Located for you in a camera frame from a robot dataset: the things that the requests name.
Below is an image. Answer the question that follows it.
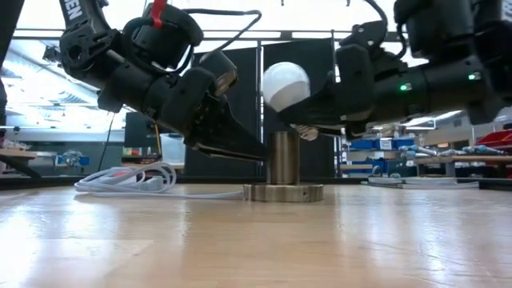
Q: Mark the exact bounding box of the black monitor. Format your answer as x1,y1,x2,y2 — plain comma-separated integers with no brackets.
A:
123,111,162,149

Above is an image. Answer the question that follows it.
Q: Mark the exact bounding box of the hard drive in antistatic bag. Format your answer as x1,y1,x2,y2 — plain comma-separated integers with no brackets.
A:
361,175,480,190

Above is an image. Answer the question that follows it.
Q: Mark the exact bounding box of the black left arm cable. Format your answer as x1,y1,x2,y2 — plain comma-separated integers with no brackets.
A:
175,7,263,55

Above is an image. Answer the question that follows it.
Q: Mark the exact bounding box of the yellow cable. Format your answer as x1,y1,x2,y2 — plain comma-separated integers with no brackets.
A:
154,122,163,159

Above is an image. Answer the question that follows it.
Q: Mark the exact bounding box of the grey blue tool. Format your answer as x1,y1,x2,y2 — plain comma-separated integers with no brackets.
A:
398,144,440,158
461,144,502,157

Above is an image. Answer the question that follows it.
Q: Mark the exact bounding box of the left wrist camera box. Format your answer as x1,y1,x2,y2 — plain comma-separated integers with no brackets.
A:
199,50,239,98

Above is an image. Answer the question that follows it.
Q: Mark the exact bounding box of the red storage bin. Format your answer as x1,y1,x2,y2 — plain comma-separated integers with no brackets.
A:
474,130,512,158

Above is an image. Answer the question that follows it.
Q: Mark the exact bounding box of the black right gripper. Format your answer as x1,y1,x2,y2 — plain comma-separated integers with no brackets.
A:
278,42,395,139

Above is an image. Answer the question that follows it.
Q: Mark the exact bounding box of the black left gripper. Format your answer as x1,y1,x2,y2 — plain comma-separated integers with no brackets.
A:
144,66,268,163

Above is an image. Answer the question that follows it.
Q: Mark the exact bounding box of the clear plastic bin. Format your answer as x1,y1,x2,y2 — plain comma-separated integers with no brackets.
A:
159,134,187,165

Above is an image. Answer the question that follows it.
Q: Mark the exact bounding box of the white power cord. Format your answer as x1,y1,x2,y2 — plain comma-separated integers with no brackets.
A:
74,162,246,201

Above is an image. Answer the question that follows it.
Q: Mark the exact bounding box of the wooden table with black leg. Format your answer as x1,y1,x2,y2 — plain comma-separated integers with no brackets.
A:
0,147,46,180

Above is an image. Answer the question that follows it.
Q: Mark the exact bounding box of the thin black hanging cable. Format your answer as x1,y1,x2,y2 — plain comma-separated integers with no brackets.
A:
98,113,117,173

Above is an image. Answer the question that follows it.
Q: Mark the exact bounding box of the wooden workbench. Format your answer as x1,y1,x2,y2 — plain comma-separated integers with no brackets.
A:
414,154,512,178

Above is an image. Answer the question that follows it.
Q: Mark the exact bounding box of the white lightbulb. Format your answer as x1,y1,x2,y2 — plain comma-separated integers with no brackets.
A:
262,62,320,142

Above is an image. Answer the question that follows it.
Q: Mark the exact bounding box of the red cable tie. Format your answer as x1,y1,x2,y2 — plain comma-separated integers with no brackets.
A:
150,0,167,29

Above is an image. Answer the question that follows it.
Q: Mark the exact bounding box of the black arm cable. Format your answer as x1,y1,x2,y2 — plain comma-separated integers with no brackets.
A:
175,7,263,55
362,0,409,61

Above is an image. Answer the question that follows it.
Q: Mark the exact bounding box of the black ceiling track light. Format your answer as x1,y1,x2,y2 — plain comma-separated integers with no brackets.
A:
42,45,65,67

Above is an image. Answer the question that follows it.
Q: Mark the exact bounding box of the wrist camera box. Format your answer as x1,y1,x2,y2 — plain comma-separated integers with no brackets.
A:
199,50,239,98
350,20,388,52

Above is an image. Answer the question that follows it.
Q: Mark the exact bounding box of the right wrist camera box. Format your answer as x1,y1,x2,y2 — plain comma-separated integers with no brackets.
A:
350,20,388,52

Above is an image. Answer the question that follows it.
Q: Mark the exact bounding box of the brass lamp socket base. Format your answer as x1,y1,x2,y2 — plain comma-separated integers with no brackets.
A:
242,130,325,203

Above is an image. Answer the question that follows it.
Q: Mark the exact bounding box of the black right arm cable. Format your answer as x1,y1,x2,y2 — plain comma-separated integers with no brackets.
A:
362,0,409,61

